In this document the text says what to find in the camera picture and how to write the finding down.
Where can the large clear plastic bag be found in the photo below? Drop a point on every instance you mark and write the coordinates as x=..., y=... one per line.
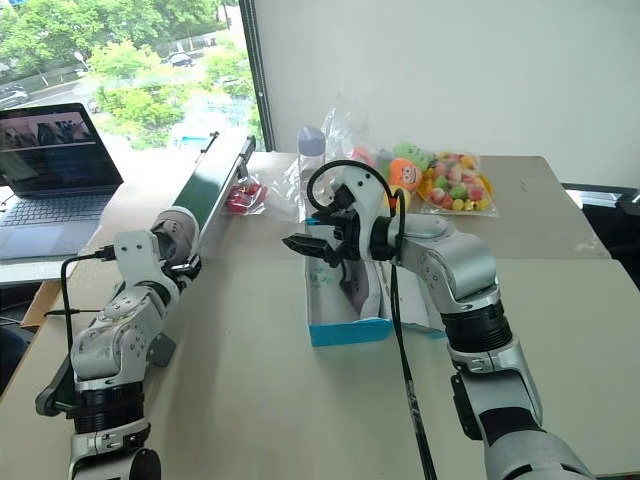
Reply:
x=340, y=135

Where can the brown cardboard piece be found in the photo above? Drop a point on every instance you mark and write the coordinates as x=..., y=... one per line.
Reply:
x=42, y=302

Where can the clear bag with red items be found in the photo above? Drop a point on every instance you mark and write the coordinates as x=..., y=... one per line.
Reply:
x=245, y=195

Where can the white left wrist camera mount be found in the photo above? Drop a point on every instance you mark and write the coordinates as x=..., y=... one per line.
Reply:
x=135, y=255

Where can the red plush toy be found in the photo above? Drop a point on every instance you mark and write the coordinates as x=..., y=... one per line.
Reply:
x=364, y=155

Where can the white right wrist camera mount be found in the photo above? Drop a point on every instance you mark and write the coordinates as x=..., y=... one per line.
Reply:
x=362, y=192

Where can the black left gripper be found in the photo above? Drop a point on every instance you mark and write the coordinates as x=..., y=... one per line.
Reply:
x=179, y=286

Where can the grey white sneaker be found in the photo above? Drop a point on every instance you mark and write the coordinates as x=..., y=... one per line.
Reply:
x=175, y=222
x=367, y=295

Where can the black window frame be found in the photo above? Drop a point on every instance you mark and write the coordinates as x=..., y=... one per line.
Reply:
x=261, y=75

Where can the orange plush toy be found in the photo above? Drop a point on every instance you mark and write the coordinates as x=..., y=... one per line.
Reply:
x=405, y=174

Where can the bag of colourful sweets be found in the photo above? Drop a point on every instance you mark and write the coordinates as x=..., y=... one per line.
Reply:
x=460, y=187

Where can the blue white shoebox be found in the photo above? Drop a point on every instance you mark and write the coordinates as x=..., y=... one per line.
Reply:
x=350, y=332

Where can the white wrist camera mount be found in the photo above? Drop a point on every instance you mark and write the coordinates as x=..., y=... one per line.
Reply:
x=135, y=255
x=362, y=192

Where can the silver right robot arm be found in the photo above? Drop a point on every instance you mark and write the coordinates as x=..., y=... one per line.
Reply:
x=465, y=265

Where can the green plush toy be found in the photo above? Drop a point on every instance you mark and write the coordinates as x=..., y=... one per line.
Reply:
x=415, y=154

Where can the green conveyor belt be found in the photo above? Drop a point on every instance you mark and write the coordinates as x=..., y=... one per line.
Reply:
x=210, y=185

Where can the dark grey laptop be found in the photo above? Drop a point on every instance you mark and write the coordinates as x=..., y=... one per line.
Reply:
x=50, y=200

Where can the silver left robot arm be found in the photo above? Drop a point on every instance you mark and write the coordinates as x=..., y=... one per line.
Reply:
x=115, y=340

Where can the clear bottle with blue cap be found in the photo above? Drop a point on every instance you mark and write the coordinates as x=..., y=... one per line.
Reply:
x=310, y=150

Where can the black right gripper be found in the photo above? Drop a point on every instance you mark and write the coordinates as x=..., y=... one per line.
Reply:
x=350, y=232

